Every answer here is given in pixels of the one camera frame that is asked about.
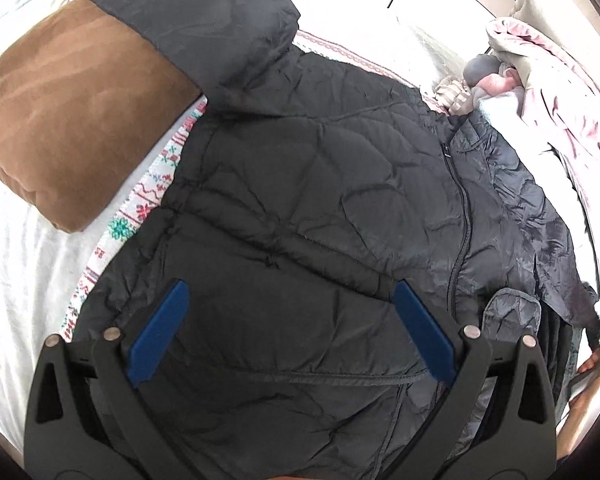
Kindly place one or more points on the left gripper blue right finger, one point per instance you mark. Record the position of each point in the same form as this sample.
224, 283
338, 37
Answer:
495, 419

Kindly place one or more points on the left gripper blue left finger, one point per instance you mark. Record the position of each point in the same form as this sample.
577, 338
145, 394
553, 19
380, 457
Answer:
85, 417

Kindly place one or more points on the black quilted puffer jacket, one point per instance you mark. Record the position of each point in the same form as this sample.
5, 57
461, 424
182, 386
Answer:
309, 189

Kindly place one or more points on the person right hand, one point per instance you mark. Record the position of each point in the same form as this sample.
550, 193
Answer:
578, 406

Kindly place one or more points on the pink velvet blanket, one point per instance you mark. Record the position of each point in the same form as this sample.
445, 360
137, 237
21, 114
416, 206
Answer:
563, 102

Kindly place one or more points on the christmas patterned knit blanket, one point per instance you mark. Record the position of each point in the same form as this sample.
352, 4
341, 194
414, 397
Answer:
416, 62

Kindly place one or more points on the light blue fleece blanket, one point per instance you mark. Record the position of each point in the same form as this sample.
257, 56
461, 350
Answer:
501, 109

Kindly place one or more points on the brown folded blanket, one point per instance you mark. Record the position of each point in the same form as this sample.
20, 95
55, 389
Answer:
83, 99

